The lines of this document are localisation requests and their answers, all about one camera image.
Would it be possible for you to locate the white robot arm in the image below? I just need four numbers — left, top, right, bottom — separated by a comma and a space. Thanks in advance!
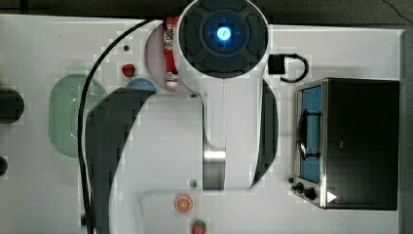
85, 0, 278, 234

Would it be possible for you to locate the black toaster oven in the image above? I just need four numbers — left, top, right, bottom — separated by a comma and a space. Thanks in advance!
289, 78, 399, 211

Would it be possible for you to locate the blue bowl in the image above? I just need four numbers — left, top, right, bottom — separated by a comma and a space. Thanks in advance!
126, 78, 157, 93

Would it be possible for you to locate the pink oval plate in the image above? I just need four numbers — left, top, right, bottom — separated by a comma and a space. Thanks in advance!
144, 24, 192, 95

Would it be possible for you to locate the orange slice toy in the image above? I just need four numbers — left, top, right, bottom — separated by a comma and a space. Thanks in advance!
175, 194, 193, 214

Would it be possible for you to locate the small strawberry near plate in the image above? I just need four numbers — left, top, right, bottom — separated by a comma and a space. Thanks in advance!
122, 63, 135, 77

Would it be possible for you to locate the red ketchup bottle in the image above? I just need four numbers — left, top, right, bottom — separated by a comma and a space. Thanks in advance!
163, 17, 179, 89

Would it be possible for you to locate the strawberry toy at edge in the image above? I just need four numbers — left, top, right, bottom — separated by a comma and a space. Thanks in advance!
192, 219, 207, 234

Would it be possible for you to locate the black plug with cable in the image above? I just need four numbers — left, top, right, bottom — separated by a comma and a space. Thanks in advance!
268, 54, 310, 83

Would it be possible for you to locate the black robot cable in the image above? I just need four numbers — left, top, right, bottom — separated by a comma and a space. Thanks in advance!
77, 17, 164, 234

